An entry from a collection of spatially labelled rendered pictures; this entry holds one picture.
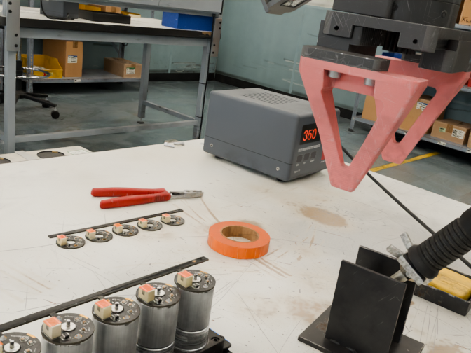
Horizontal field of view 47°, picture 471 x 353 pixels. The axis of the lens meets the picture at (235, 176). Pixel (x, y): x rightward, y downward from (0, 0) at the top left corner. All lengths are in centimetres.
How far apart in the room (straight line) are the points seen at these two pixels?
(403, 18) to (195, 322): 21
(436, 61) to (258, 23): 581
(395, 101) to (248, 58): 594
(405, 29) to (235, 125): 47
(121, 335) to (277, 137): 46
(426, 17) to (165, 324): 23
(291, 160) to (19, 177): 33
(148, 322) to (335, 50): 18
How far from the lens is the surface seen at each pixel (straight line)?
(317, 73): 31
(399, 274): 39
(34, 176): 66
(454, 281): 52
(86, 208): 58
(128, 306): 30
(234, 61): 637
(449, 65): 36
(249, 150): 74
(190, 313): 33
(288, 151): 70
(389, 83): 29
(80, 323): 29
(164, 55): 601
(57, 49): 495
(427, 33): 31
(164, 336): 32
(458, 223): 36
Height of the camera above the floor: 97
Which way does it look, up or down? 18 degrees down
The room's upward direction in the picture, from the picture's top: 8 degrees clockwise
